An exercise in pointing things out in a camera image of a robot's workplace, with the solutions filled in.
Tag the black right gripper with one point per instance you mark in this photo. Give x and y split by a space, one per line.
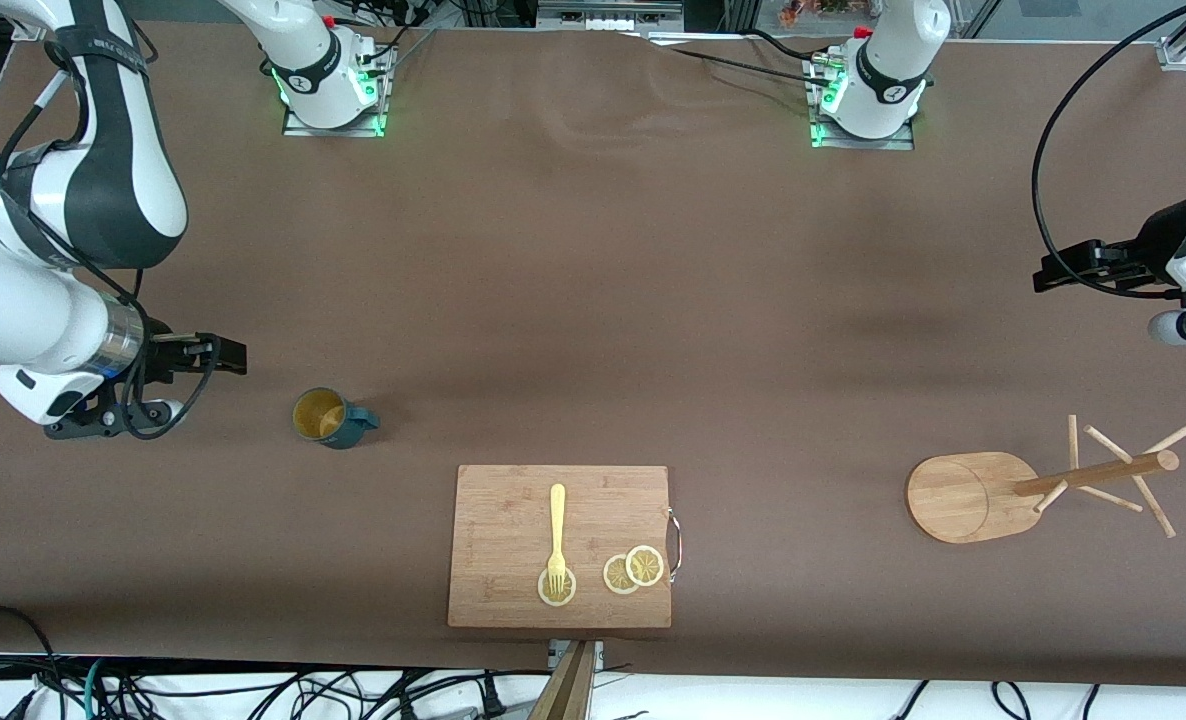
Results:
158 358

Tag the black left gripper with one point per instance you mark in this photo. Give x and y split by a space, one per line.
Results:
1150 243

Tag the teal cup yellow inside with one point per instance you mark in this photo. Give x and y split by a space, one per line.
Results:
318 415

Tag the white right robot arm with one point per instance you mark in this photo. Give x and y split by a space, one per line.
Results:
13 310

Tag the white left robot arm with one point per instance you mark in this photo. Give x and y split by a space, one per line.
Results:
888 70

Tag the wooden mug rack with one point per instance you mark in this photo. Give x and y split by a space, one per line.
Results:
963 497

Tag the bamboo cutting board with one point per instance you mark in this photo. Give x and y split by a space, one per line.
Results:
503 520

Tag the yellow plastic fork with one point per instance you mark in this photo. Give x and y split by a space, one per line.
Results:
557 520

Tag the grey power strip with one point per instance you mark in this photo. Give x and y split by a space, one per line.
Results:
608 15

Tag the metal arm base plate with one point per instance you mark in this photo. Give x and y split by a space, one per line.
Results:
863 144
333 131

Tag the metal post bracket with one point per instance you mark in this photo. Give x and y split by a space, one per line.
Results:
556 650

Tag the wooden post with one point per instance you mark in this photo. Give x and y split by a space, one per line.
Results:
565 692

